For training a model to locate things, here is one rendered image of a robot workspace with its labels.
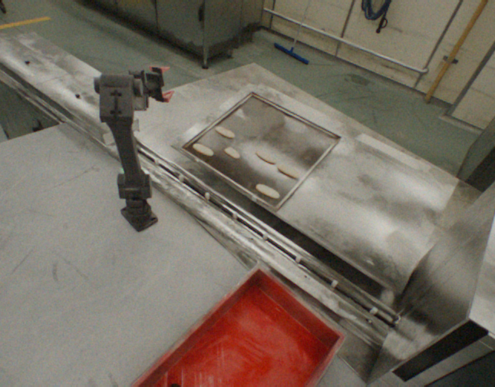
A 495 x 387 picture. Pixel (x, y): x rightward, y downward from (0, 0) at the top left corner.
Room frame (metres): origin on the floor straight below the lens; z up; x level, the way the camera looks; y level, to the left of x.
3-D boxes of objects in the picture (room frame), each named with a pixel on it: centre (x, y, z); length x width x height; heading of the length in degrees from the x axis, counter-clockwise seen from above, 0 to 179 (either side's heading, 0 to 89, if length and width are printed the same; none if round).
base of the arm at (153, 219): (0.72, 0.38, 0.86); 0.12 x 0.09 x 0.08; 53
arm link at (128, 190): (0.74, 0.39, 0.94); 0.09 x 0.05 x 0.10; 17
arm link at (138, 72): (1.06, 0.48, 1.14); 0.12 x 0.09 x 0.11; 17
